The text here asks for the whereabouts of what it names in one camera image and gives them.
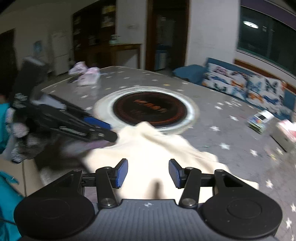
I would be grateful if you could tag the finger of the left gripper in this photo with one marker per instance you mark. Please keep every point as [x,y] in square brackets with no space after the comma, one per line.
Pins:
[96,122]
[92,133]

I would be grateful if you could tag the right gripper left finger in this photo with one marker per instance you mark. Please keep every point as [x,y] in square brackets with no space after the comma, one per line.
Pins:
[107,179]

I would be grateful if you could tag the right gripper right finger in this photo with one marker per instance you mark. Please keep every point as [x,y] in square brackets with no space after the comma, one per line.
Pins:
[187,179]

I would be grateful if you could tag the cream garment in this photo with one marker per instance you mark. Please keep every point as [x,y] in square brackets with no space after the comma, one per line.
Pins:
[148,152]

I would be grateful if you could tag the dark wooden side table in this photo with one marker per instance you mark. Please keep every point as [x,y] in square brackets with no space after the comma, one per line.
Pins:
[111,50]

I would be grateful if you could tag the white refrigerator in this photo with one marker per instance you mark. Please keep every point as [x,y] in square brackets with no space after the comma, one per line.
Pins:
[60,53]

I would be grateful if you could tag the round built-in induction cooker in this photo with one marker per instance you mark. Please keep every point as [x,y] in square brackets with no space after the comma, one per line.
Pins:
[168,111]

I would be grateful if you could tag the clear box colourful items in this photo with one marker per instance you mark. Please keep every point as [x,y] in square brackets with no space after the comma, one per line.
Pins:
[256,124]

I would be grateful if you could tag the blue sofa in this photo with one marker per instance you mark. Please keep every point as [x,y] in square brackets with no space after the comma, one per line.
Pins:
[194,74]

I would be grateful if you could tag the white tissue box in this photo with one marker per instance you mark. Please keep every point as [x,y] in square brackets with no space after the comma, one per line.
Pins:
[284,134]

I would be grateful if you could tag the left butterfly print pillow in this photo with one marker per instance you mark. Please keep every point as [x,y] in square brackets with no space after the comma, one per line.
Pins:
[227,81]

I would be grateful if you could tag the butterfly print pillow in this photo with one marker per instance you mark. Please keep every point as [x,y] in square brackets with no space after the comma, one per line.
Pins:
[227,81]
[264,92]

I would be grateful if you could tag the right butterfly print pillow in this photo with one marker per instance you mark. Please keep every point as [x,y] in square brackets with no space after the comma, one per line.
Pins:
[264,92]

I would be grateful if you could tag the dark wooden doorway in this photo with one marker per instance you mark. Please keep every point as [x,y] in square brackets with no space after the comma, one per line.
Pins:
[167,32]

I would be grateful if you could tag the dark green framed window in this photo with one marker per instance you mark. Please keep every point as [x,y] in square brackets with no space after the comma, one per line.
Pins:
[267,38]

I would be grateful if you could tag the dark wall shelf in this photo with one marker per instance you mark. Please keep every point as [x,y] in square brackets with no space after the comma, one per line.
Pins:
[92,29]

